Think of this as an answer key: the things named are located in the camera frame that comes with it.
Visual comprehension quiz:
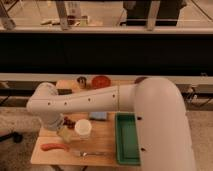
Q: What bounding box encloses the red chili pepper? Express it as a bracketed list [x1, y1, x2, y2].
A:
[40, 143, 70, 151]

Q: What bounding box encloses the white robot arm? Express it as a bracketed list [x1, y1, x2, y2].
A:
[27, 77, 197, 171]

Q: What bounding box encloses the red bowl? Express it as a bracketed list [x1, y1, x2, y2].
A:
[91, 76, 111, 89]

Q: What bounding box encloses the purple bowl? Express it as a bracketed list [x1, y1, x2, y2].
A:
[134, 77, 147, 84]

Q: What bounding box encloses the bunch of dark grapes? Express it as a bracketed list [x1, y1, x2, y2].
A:
[64, 117, 75, 129]

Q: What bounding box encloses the white plastic cup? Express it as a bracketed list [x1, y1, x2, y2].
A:
[74, 119, 92, 139]

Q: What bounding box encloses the wooden table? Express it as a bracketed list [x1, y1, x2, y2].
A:
[27, 83, 135, 166]

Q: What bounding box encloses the silver fork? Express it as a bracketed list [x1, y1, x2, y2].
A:
[73, 151, 107, 157]

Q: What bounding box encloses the blue sponge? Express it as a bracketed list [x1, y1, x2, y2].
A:
[89, 112, 107, 121]

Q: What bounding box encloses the black rectangular block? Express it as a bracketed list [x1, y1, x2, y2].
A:
[57, 89, 72, 95]

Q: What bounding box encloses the small metal cup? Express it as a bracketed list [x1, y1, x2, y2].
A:
[77, 76, 87, 89]

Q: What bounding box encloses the green plastic tray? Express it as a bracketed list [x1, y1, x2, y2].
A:
[115, 113, 140, 166]

